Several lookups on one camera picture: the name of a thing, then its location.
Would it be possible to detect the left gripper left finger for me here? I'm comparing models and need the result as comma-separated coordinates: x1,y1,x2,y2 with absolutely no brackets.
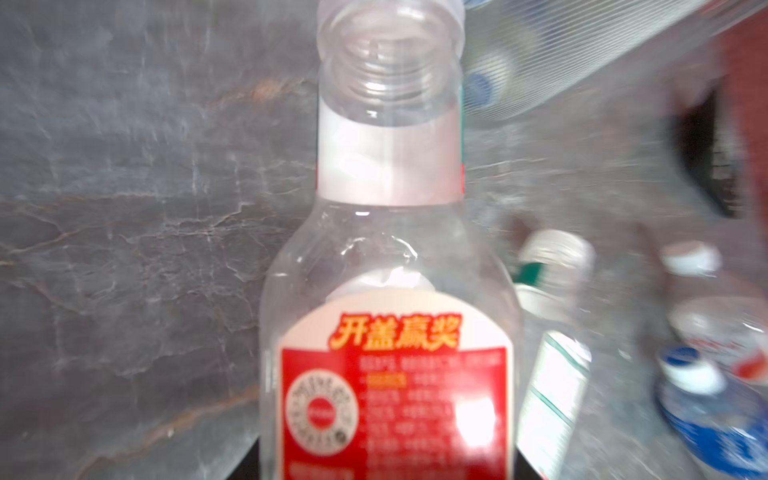
227,441,260,480

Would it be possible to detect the grey plastic waste bin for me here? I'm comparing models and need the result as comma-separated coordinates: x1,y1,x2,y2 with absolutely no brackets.
461,0,768,130

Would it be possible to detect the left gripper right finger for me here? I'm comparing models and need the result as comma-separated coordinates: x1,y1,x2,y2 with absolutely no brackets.
514,450,542,480

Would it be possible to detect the black desk calculator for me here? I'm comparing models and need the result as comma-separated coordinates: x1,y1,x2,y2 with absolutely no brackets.
671,78,746,219

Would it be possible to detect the red white label square bottle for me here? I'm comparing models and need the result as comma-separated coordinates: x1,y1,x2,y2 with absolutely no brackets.
258,1,522,479

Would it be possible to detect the green white label small bottle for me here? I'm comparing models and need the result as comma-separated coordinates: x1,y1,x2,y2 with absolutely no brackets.
514,229,595,479

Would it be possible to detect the blue label bottle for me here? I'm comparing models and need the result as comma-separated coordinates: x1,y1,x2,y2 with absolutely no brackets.
656,345,767,479

